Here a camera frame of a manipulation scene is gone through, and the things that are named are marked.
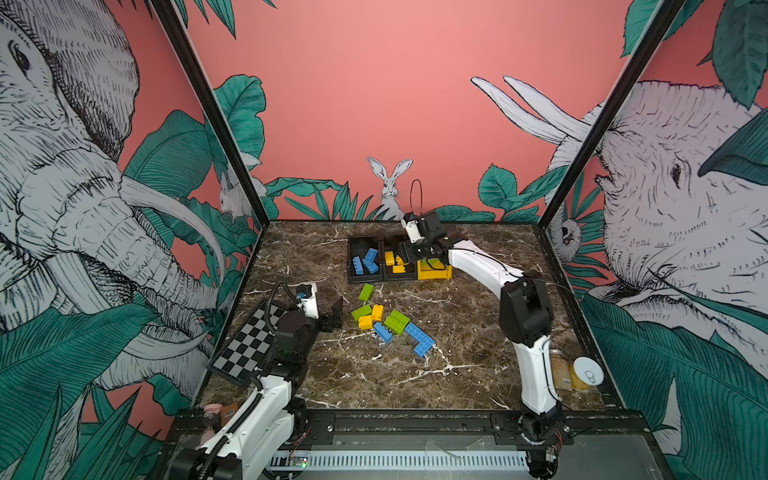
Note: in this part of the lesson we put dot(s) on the yellow lego beside green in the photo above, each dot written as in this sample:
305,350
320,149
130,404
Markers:
377,313

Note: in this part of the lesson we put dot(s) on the left black bin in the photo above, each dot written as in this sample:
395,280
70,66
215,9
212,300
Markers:
358,246

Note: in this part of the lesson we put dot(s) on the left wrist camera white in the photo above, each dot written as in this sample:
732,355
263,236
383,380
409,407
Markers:
306,294

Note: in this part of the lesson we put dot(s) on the blue lego bottom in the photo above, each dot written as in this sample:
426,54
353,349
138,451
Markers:
371,255

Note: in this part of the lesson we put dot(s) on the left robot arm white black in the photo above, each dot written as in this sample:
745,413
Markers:
269,352

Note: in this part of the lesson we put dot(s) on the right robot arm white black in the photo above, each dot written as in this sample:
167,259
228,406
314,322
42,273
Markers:
525,313

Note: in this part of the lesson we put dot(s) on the yellow can white lid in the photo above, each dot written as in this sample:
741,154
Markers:
585,373

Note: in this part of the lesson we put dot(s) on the left black frame post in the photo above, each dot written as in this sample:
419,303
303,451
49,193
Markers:
169,17

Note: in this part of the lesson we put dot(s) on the black frame post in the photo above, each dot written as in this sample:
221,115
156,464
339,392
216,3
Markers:
169,17
659,23

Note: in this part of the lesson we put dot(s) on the orange brown box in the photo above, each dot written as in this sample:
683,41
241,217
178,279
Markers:
227,412

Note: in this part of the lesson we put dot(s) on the right black frame post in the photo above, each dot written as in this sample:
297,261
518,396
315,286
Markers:
659,23

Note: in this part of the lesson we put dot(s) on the white slotted cable duct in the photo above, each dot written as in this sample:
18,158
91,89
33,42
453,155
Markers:
438,461

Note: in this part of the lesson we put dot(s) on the pink hourglass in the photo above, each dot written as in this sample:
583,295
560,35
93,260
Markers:
211,421

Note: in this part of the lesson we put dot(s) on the black bin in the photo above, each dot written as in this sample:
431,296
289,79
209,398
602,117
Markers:
358,246
392,243

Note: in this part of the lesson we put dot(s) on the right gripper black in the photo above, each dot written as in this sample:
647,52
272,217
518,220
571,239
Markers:
408,253

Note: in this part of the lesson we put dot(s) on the green lego left small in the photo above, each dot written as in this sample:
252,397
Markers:
365,310

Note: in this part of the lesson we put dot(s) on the large green lego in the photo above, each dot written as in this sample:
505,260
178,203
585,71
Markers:
396,322

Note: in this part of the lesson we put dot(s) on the yellow bin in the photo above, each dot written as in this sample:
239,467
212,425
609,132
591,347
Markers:
435,273

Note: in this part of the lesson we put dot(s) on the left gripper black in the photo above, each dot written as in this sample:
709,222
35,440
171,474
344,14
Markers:
335,315

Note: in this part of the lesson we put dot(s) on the middle black bin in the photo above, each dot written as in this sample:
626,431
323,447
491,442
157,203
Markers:
392,243

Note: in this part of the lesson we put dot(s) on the large blue lego centre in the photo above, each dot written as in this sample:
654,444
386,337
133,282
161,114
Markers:
424,342

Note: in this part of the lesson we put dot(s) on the black front rail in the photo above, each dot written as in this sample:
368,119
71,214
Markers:
325,426

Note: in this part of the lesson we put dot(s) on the checkerboard calibration plate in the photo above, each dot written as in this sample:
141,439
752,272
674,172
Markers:
244,354

